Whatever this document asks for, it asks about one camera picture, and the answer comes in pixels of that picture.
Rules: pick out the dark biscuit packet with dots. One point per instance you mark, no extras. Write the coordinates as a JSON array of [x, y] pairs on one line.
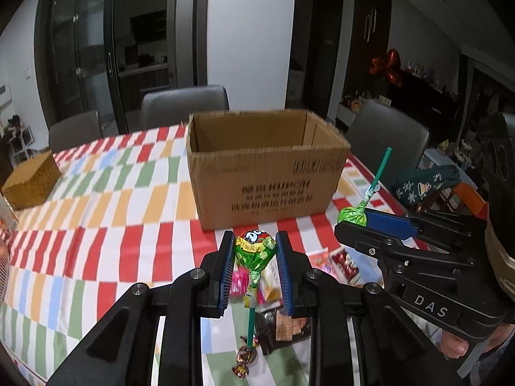
[[276, 331]]

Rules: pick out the grey chair left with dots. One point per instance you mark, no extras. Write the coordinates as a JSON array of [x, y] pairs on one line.
[[75, 131]]

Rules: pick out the grey chair middle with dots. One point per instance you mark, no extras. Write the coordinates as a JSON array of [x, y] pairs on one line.
[[171, 107]]

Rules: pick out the red gold candy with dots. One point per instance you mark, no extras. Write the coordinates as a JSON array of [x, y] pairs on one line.
[[245, 356]]

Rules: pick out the red foil balloon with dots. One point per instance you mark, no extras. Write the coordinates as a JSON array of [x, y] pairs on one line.
[[388, 67]]

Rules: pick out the grey chair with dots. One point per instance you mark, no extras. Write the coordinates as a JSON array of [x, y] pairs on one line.
[[376, 128], [171, 107], [75, 131]]

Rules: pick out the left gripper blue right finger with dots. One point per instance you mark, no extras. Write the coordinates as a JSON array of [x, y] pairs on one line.
[[292, 267]]

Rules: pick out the woven wicker basket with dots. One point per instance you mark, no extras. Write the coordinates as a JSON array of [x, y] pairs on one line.
[[31, 182]]

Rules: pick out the glass sliding door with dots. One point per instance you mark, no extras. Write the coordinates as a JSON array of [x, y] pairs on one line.
[[107, 55]]

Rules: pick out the brown cardboard box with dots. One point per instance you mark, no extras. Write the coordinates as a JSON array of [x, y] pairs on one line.
[[259, 166]]

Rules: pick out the white shelf with toys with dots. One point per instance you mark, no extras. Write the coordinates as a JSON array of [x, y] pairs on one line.
[[17, 141]]

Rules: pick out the red white snack packet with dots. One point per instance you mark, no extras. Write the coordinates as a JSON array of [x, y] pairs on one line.
[[344, 266]]

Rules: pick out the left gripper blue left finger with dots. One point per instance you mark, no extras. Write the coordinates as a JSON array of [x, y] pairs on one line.
[[219, 267]]

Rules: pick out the green lollipop teal stick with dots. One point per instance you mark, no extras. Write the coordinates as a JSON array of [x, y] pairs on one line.
[[356, 215]]

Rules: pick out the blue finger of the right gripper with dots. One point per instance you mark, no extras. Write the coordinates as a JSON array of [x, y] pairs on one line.
[[364, 239], [394, 225]]

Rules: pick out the person right hand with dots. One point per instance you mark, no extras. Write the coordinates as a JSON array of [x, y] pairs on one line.
[[455, 347]]

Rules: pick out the pink snack packet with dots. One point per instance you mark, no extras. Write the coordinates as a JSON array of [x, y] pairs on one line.
[[239, 282]]

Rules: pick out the grey chair right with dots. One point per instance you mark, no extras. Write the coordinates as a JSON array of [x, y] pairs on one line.
[[376, 128]]

